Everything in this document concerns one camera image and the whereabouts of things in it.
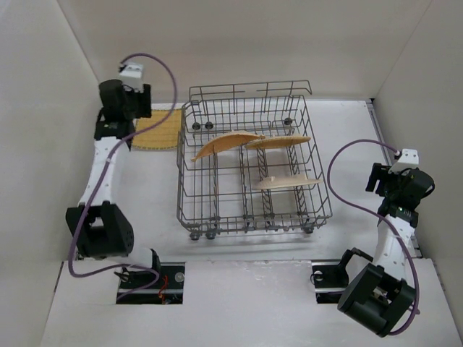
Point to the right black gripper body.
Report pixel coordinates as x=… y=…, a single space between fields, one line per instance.
x=375 y=177

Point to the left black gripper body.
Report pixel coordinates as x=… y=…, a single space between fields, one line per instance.
x=145 y=100

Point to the yellow square woven plate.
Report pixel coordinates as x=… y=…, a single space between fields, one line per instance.
x=163 y=137

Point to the orange leaf-shaped woven plate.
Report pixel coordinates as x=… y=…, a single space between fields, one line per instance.
x=226 y=142

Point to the orange rounded woven plate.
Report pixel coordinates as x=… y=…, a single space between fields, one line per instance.
x=277 y=142

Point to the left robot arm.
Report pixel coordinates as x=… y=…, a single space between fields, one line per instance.
x=146 y=258

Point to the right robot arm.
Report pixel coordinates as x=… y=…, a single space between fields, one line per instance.
x=380 y=295

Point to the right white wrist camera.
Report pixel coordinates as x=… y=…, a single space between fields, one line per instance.
x=406 y=159

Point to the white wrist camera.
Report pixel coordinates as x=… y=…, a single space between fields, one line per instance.
x=131 y=75
x=406 y=159

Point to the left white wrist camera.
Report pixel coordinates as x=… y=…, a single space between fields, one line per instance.
x=131 y=75

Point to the right aluminium rail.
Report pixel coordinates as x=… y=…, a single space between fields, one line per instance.
x=415 y=248

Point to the aluminium rail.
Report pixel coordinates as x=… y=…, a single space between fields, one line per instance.
x=104 y=230
x=415 y=248

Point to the left aluminium rail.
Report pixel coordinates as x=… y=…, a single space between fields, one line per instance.
x=104 y=230

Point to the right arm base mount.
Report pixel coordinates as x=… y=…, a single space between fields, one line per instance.
x=330 y=278

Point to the grey wire dish rack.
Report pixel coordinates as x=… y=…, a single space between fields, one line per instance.
x=216 y=193

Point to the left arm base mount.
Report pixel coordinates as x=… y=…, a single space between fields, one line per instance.
x=167 y=290

